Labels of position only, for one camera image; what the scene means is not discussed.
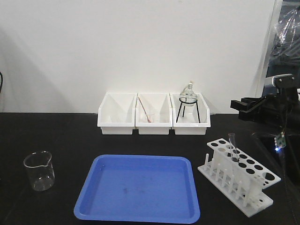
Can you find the plastic bag of pegs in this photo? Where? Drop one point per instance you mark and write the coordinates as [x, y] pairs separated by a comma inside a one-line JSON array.
[[286, 44]]

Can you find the small clear beaker in bin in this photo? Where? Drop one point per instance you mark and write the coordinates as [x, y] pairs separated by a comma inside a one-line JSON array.
[[143, 119]]

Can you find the clear glass test tube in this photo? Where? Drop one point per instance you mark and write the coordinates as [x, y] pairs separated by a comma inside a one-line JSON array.
[[234, 152]]

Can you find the grey-blue pegboard drying rack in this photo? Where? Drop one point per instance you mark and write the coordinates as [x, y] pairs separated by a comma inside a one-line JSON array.
[[267, 68]]

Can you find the left white storage bin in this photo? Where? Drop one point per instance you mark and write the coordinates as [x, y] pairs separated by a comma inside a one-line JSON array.
[[116, 113]]

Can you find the white test tube rack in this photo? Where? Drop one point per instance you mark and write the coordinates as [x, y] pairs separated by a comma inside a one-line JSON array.
[[241, 182]]

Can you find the glass flask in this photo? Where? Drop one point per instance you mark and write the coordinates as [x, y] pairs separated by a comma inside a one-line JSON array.
[[187, 96]]

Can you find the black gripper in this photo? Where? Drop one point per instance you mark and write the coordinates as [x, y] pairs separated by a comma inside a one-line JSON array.
[[280, 110]]

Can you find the black lab sink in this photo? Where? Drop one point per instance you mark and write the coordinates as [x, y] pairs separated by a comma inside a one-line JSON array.
[[291, 152]]

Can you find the right white storage bin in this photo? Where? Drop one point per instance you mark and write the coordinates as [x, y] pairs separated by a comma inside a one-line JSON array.
[[196, 118]]

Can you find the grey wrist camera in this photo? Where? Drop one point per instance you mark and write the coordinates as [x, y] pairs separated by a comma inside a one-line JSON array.
[[271, 81]]

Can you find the blue plastic tray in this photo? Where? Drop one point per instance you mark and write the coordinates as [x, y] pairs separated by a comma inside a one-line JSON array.
[[139, 188]]

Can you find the small green circuit board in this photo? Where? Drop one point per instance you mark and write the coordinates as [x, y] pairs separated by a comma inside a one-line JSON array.
[[280, 141]]

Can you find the white storage bin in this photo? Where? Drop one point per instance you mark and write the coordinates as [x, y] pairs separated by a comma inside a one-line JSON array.
[[160, 104], [116, 113], [196, 118]]

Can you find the middle white storage bin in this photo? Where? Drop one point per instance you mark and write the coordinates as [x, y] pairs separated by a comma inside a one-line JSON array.
[[160, 104]]

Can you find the clear glass beaker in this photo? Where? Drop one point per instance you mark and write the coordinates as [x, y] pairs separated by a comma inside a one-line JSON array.
[[40, 171]]

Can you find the red glass rod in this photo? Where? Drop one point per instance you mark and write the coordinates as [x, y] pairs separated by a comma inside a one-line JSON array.
[[143, 110]]

